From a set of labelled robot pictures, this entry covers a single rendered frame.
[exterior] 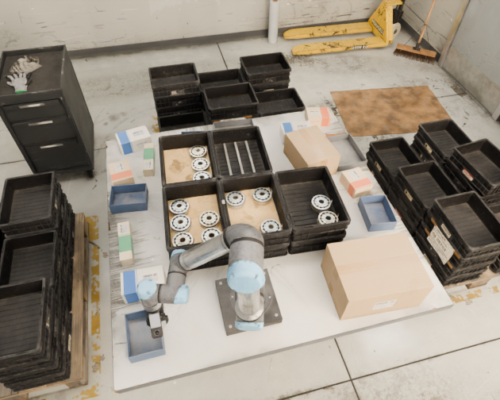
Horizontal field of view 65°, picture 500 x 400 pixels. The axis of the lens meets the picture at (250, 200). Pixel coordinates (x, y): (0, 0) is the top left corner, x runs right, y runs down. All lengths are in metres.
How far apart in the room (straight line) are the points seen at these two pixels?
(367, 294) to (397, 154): 1.82
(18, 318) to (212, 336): 1.06
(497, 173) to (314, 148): 1.41
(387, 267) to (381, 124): 2.42
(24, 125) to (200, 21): 2.61
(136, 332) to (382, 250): 1.19
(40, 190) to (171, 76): 1.52
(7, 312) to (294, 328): 1.49
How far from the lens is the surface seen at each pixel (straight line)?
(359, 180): 2.41
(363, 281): 1.86
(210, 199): 2.14
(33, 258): 2.75
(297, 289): 2.00
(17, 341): 2.38
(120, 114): 4.20
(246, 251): 1.28
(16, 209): 2.90
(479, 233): 2.83
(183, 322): 1.93
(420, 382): 2.76
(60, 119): 3.17
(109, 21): 5.03
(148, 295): 1.56
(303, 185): 2.23
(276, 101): 3.58
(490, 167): 3.28
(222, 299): 1.91
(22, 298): 2.49
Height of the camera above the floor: 2.46
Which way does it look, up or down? 50 degrees down
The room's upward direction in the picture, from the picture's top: 2 degrees clockwise
